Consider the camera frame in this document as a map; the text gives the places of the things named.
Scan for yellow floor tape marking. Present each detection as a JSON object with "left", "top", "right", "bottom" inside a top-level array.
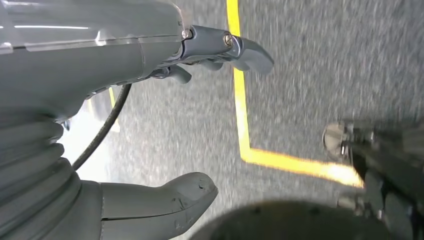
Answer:
[{"left": 226, "top": 0, "right": 365, "bottom": 190}]

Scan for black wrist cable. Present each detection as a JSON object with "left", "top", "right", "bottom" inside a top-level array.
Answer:
[{"left": 71, "top": 83, "right": 133, "bottom": 172}]

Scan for black robot foot mechanism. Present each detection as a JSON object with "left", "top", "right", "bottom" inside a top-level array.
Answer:
[{"left": 188, "top": 119, "right": 424, "bottom": 240}]

